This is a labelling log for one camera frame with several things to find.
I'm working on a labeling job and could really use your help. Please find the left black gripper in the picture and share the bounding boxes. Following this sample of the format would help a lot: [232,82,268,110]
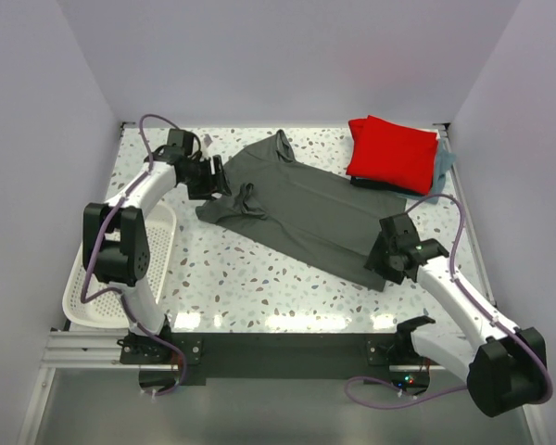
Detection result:
[182,156,231,201]

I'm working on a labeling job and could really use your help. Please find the grey t shirt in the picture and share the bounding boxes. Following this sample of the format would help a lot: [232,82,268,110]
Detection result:
[196,131,406,291]

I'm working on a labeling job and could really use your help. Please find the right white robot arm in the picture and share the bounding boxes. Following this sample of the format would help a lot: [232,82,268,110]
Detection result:
[365,213,552,417]

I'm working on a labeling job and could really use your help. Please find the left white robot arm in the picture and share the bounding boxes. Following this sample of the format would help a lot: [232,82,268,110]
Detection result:
[81,129,231,363]

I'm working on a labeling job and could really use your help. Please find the folded black t shirt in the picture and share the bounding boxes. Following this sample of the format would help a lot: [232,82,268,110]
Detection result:
[350,176,431,198]

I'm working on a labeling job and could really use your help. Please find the folded red t shirt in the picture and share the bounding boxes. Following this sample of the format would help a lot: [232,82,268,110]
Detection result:
[347,115,438,196]

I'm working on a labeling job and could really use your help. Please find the folded light blue t shirt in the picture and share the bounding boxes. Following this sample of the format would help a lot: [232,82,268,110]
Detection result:
[407,143,460,203]

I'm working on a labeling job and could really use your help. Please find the white plastic basket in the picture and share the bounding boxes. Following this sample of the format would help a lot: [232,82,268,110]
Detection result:
[62,202,177,329]

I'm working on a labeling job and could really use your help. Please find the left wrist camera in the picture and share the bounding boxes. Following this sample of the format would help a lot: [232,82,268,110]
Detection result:
[201,133,213,154]

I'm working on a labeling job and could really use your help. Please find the aluminium frame rail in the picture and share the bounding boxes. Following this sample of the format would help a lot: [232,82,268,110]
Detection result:
[433,121,520,339]

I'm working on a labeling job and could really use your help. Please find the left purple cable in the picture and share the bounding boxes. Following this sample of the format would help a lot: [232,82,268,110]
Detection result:
[81,113,198,398]

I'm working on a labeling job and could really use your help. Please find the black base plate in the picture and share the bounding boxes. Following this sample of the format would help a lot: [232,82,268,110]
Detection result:
[117,333,428,388]

